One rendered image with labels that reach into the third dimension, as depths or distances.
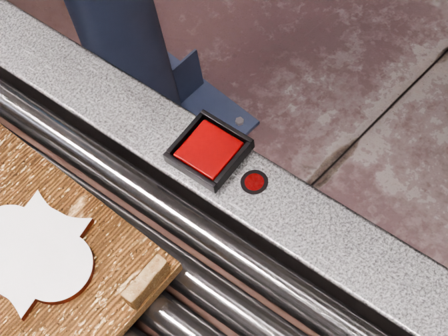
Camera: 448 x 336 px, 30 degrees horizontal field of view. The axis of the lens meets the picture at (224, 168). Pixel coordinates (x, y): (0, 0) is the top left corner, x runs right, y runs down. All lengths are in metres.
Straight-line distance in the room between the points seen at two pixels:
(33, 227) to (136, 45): 0.83
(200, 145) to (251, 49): 1.26
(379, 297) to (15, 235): 0.40
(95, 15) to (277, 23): 0.75
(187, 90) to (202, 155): 1.15
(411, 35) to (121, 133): 1.34
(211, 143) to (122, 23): 0.72
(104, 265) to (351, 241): 0.27
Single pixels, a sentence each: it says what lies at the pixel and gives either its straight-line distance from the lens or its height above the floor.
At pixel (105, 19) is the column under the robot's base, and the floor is 0.53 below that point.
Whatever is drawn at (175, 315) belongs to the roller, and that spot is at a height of 0.92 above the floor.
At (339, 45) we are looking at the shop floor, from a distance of 2.21.
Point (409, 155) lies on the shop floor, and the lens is 2.03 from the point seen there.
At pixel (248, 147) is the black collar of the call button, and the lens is 0.96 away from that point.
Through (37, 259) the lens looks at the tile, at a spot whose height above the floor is 0.95.
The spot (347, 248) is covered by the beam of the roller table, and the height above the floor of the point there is 0.92.
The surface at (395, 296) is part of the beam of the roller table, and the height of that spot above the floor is 0.92.
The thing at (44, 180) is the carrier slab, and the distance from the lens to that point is 0.98.
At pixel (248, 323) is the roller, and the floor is 0.92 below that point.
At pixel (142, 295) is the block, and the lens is 0.87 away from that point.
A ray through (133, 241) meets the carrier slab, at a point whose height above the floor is 0.94.
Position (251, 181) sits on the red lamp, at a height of 0.92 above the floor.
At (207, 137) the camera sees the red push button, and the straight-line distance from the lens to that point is 0.97.
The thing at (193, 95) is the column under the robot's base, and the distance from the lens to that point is 2.13.
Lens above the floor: 1.75
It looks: 60 degrees down
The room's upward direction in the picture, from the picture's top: 12 degrees counter-clockwise
